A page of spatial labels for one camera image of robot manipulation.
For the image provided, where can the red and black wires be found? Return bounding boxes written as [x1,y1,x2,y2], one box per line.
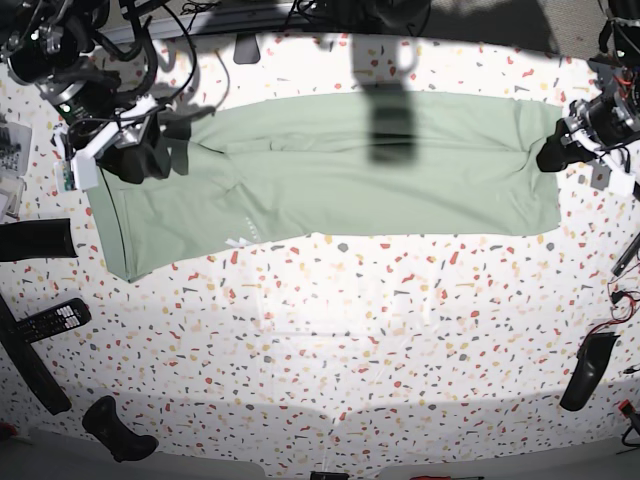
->
[584,279,640,346]

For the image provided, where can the black curved shell part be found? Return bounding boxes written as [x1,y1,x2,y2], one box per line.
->
[560,332,619,412]

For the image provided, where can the black pen tool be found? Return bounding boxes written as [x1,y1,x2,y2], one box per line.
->
[611,234,640,277]

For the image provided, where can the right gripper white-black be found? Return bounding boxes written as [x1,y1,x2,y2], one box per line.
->
[52,97,189,191]

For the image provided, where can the black curved handle piece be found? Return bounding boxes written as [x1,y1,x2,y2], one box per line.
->
[82,396,159,463]

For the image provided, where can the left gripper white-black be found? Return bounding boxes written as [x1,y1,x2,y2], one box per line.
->
[536,99,639,196]

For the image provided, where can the long black bar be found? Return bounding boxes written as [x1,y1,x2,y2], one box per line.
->
[1,299,71,415]

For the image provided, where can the clear plastic parts box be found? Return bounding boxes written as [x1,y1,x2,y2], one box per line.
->
[1,122,32,219]

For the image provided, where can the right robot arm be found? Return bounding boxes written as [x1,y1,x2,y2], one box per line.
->
[1,1,179,191]

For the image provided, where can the black cylinder tube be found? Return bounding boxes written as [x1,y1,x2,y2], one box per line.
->
[0,218,77,262]

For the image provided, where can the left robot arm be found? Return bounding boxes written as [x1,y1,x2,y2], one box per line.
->
[536,1,639,198]

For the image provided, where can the green T-shirt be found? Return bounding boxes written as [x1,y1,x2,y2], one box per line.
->
[88,92,562,282]

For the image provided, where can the black remote control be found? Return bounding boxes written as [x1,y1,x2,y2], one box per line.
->
[16,298,92,344]

